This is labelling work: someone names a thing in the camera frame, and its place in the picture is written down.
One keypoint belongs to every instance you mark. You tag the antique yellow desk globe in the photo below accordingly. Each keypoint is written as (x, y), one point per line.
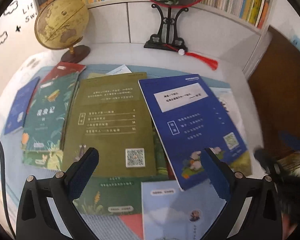
(61, 25)

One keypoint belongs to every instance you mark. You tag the light blue sky book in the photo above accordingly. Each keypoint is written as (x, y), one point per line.
(169, 213)

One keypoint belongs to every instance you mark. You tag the olive green book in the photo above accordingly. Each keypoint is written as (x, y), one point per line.
(109, 113)

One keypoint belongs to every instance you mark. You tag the dark green insect book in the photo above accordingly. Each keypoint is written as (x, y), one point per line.
(42, 139)

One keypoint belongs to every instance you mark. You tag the blue book with white label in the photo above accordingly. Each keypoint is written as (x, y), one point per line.
(189, 120)

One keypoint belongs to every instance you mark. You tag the round embroidered fan on stand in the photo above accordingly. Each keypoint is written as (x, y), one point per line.
(167, 37)

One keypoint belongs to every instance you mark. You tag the green book with wheat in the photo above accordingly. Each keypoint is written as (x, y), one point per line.
(113, 196)

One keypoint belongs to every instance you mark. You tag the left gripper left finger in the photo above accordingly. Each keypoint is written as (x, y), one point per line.
(35, 219)

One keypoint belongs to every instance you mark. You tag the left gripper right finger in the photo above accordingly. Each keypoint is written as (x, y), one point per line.
(263, 218)

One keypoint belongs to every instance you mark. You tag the small dark blue book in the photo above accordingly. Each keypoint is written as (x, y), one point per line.
(17, 114)

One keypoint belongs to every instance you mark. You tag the brown wooden door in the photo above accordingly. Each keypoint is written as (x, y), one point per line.
(275, 86)

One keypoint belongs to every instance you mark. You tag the red fairy tale book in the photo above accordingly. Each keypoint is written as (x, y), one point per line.
(60, 70)

